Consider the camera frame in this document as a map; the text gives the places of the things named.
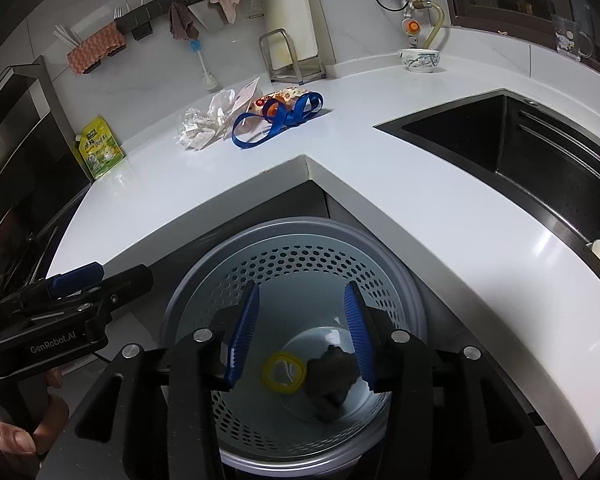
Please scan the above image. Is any black kitchen sink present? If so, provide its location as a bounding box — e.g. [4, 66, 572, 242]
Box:
[375, 91, 600, 311]

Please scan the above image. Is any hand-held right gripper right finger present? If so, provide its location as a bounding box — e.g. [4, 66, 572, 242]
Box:
[343, 280, 566, 480]

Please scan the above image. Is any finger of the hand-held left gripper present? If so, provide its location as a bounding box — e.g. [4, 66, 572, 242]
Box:
[55, 264, 154, 317]
[0, 261, 105, 313]

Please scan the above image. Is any black kitchen appliance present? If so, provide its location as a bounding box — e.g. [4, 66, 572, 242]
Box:
[0, 57, 93, 301]

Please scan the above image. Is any grey perforated trash bin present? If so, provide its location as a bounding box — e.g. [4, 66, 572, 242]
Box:
[160, 217, 428, 476]

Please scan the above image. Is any blue ribbon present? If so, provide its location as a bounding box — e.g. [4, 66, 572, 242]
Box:
[231, 91, 324, 150]

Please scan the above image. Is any orange wavy cloth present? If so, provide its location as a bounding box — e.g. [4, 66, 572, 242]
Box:
[67, 22, 127, 76]

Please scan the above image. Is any green yellow pouch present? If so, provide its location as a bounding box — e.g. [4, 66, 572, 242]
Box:
[75, 115, 126, 181]

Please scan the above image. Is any person's left hand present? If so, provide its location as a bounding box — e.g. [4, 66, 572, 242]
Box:
[0, 367, 71, 456]

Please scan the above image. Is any brown cloth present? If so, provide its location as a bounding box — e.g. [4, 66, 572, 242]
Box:
[168, 2, 201, 42]

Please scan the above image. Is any yellow gas hose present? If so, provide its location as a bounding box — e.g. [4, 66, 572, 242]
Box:
[420, 0, 446, 51]

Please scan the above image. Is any pink paper packet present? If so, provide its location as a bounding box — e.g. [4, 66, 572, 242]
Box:
[215, 77, 262, 141]

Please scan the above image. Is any yellow rubber ring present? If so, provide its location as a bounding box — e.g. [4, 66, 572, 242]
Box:
[262, 352, 307, 392]

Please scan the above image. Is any printed snack packet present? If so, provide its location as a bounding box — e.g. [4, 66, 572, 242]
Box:
[252, 85, 311, 116]

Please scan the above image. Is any patterned white bowl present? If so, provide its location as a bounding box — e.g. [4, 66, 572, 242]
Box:
[397, 48, 441, 74]

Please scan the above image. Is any white bottle brush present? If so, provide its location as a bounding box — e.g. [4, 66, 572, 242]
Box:
[189, 39, 221, 92]

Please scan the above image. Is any glass mug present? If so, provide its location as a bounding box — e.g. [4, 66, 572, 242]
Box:
[551, 14, 595, 63]

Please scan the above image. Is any metal cutting board rack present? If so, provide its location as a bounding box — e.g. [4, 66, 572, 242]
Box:
[258, 29, 327, 83]

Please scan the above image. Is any white cutting board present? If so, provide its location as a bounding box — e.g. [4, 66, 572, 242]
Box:
[260, 0, 333, 68]

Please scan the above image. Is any dark crumpled wad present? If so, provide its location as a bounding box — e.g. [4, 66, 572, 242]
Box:
[305, 342, 361, 421]

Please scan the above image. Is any brass gas valve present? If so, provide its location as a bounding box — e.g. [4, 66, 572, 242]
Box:
[402, 0, 428, 48]

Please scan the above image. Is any white plastic wrapper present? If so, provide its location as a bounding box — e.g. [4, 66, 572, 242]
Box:
[177, 89, 236, 151]

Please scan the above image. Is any dark window frame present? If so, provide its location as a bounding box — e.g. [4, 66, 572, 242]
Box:
[442, 0, 600, 66]

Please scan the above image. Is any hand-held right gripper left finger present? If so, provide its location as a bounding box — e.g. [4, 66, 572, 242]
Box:
[35, 280, 261, 480]

